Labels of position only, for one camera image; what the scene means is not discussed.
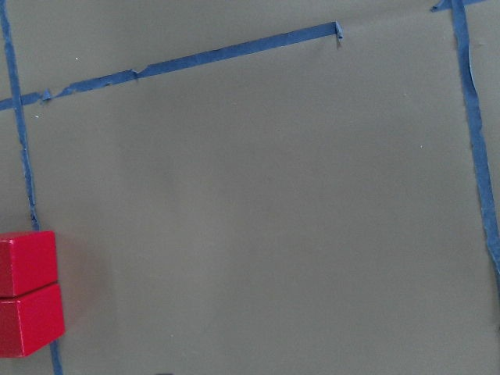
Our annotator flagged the red block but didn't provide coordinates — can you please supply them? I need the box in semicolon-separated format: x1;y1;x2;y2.
1;231;58;298
1;283;65;358

